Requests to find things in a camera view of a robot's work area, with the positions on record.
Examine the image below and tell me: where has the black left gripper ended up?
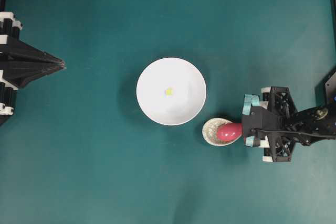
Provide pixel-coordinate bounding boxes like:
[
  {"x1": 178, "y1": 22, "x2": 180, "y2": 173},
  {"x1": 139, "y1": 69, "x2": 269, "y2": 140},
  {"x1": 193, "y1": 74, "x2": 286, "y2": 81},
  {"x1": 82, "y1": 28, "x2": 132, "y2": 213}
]
[{"x1": 1, "y1": 12, "x2": 65, "y2": 125}]

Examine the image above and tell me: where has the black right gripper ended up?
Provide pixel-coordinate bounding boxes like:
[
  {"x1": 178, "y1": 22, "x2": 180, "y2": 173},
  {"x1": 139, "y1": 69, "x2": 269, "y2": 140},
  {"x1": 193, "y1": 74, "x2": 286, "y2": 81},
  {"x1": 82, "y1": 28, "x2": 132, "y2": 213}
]
[{"x1": 261, "y1": 87, "x2": 297, "y2": 163}]

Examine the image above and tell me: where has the pink ceramic spoon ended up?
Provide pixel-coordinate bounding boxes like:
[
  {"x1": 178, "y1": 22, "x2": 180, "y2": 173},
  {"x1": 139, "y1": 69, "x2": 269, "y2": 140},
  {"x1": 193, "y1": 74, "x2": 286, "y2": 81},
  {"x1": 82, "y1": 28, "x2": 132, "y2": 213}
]
[{"x1": 216, "y1": 123, "x2": 243, "y2": 143}]

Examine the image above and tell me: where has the yellow hexagonal prism block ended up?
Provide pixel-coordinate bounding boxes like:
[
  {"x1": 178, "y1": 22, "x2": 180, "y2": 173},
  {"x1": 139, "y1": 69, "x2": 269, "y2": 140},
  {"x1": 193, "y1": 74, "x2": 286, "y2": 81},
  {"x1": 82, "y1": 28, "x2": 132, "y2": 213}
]
[{"x1": 165, "y1": 88, "x2": 174, "y2": 96}]

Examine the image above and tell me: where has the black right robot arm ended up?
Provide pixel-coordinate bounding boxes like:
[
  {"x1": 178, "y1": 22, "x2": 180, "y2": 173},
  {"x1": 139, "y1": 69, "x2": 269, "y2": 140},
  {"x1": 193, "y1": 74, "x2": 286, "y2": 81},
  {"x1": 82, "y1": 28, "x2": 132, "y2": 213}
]
[{"x1": 256, "y1": 87, "x2": 335, "y2": 163}]

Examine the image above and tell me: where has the large white bowl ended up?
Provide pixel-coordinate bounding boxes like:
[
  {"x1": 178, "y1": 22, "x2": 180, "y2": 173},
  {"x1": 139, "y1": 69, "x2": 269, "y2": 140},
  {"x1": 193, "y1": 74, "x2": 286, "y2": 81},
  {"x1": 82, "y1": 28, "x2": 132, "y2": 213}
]
[{"x1": 136, "y1": 57, "x2": 207, "y2": 126}]

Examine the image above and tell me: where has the speckled egg-shaped small dish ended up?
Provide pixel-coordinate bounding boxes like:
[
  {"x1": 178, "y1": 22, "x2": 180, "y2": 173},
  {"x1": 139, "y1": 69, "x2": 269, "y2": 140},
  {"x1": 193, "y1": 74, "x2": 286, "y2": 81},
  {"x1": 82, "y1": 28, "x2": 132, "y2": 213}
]
[{"x1": 202, "y1": 118, "x2": 237, "y2": 147}]

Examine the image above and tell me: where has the black camera cable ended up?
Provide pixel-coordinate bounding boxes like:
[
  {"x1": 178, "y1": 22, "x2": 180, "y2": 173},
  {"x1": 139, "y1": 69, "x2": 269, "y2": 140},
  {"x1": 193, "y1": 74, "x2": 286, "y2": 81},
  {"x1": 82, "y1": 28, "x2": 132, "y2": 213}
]
[{"x1": 251, "y1": 128, "x2": 336, "y2": 141}]

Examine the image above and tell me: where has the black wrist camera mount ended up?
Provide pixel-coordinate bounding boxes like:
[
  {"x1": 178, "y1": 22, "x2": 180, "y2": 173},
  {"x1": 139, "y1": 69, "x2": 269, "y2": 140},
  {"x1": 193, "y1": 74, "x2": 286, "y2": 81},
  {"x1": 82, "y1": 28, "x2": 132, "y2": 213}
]
[{"x1": 241, "y1": 94, "x2": 280, "y2": 148}]

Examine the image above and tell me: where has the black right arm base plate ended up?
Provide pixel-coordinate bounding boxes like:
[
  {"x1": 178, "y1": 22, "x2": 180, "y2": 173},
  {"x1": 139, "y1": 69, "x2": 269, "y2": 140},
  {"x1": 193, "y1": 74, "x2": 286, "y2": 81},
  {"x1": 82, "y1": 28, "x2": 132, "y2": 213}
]
[{"x1": 314, "y1": 66, "x2": 335, "y2": 106}]

